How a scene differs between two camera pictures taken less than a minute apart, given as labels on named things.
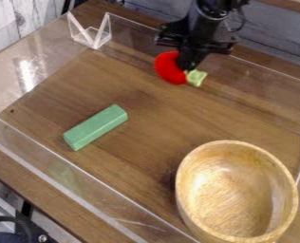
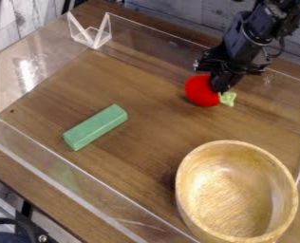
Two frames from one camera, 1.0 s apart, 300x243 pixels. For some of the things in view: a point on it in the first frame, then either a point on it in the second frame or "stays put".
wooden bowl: (236, 194) stays put
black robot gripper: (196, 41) to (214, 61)
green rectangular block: (87, 130) stays put
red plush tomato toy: (165, 65) to (200, 90)
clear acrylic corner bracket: (90, 37) stays put
